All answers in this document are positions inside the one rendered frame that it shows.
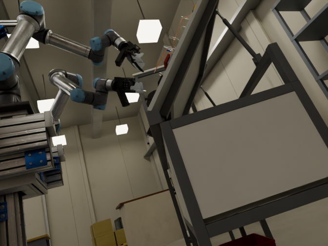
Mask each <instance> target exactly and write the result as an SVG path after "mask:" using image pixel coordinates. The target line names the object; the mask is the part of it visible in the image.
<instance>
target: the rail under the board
mask: <svg viewBox="0 0 328 246"><path fill-rule="evenodd" d="M145 113H146V117H147V120H148V123H149V126H150V129H151V132H152V135H153V139H154V142H155V145H156V148H157V151H158V153H159V156H160V159H161V163H162V166H163V169H164V171H165V170H168V164H167V159H166V154H165V149H164V143H163V137H162V132H161V128H160V123H162V122H163V121H162V118H161V115H160V112H159V109H158V108H156V109H153V110H151V111H146V112H145Z"/></svg>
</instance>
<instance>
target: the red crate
mask: <svg viewBox="0 0 328 246"><path fill-rule="evenodd" d="M218 246H276V244H275V239H272V238H269V237H266V236H263V235H260V234H256V233H252V234H249V235H247V236H244V237H241V238H238V239H235V240H232V241H229V242H227V243H224V244H221V245H218Z"/></svg>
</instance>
